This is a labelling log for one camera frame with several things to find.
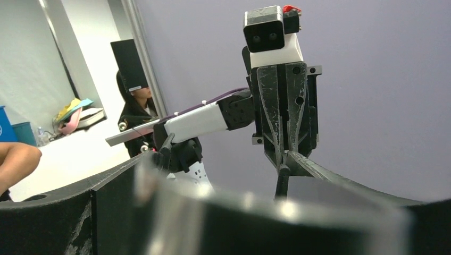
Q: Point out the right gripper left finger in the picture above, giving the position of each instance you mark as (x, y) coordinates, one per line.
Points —
(95, 215)

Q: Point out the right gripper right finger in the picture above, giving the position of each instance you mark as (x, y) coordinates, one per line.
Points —
(431, 231)

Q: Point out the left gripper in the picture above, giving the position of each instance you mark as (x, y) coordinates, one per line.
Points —
(286, 113)

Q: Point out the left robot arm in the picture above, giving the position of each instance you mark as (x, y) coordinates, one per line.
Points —
(176, 136)

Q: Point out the white mug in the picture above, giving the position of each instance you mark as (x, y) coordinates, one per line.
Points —
(184, 218)

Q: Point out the seated person in black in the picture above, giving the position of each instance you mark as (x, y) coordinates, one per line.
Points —
(137, 103)

